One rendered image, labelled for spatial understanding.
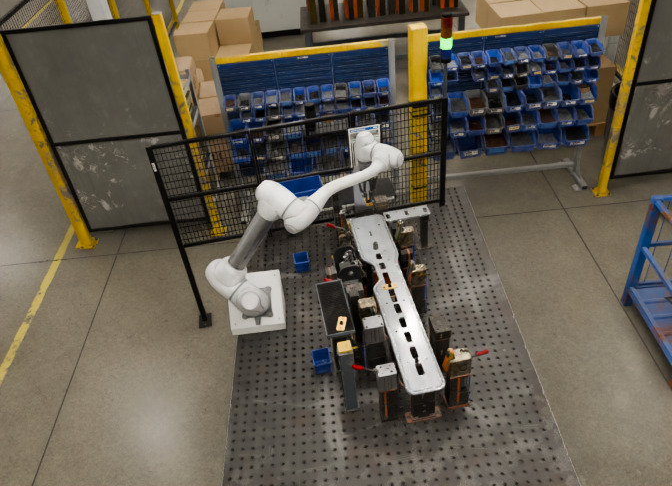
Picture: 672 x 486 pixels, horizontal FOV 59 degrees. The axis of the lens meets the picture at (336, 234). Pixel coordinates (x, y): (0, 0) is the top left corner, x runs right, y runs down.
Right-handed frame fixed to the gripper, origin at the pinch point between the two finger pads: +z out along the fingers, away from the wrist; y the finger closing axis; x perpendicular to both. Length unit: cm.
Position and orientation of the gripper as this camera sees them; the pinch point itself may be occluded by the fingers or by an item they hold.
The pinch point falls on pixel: (368, 196)
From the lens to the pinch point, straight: 345.9
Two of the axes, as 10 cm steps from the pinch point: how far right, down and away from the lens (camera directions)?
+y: 9.8, -1.8, 0.9
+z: 0.9, 7.8, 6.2
